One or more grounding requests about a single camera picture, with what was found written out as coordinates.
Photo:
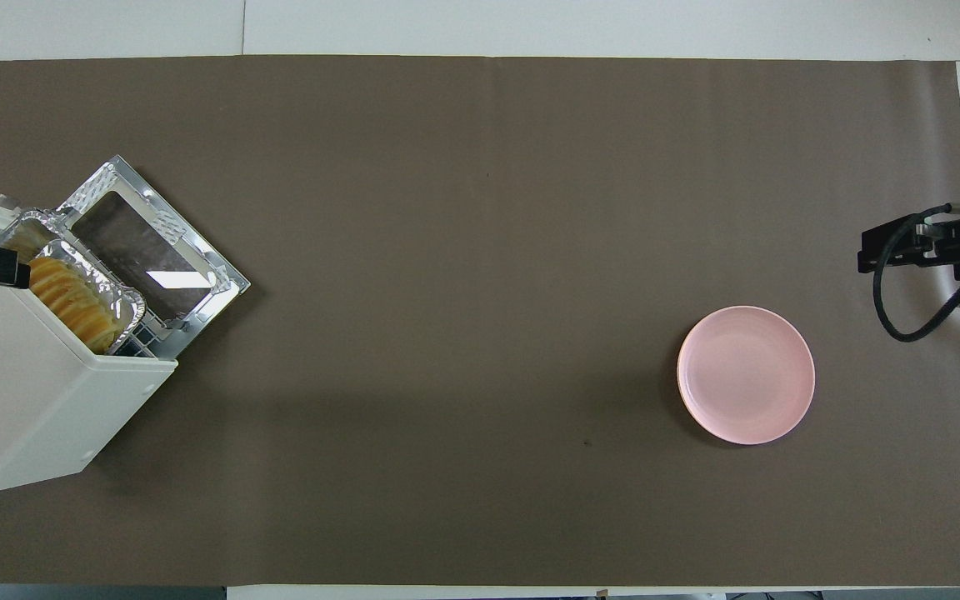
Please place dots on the cream toaster oven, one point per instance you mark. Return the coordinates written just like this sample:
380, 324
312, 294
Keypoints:
13, 400

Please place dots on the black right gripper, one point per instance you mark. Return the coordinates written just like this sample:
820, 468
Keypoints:
930, 250

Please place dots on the yellow ridged bread loaf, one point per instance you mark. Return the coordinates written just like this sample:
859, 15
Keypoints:
72, 304

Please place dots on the brown table mat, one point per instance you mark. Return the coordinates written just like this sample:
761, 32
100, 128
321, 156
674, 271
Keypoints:
447, 250

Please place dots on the aluminium foil baking tray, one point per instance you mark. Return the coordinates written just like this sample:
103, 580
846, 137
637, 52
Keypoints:
126, 300

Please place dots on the glass oven door metal frame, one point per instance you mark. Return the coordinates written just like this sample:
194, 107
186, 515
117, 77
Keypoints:
163, 258

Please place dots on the pink round plate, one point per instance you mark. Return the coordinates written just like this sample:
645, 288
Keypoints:
747, 375

